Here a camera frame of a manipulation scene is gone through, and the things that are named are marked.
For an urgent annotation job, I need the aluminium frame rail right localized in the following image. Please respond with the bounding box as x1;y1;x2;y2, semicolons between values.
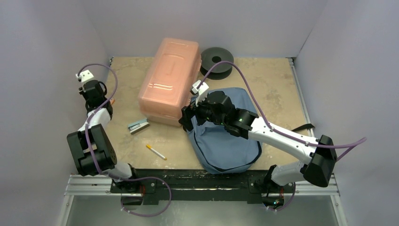
287;57;340;194

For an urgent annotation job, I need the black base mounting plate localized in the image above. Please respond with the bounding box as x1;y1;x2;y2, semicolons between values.
111;169;294;205

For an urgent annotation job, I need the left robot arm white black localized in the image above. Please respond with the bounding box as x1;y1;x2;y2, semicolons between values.
67;80;140;193

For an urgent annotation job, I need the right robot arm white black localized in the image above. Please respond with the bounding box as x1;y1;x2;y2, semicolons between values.
179;91;337;192

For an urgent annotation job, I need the yellow white pencil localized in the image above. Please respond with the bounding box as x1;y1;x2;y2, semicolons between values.
146;145;167;161

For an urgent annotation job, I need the aluminium frame rail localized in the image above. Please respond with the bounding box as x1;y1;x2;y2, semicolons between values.
64;175;348;226
287;57;340;194

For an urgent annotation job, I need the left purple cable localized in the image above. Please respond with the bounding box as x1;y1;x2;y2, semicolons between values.
76;64;172;218

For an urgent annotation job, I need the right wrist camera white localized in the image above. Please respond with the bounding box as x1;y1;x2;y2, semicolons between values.
191;80;209;107

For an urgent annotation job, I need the pink translucent plastic box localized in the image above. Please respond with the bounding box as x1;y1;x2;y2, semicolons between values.
138;38;201;127

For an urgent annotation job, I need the blue backpack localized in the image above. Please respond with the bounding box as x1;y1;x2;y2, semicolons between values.
183;87;315;175

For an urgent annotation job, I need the aluminium frame rail front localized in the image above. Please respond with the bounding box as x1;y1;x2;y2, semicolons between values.
64;175;348;226

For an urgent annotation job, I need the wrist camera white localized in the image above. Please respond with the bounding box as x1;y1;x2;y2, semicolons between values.
191;80;209;107
75;70;94;84

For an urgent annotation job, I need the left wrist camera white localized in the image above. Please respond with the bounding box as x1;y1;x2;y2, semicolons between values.
75;70;94;84

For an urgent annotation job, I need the black filament spool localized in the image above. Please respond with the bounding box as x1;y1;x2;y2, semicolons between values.
200;47;234;80

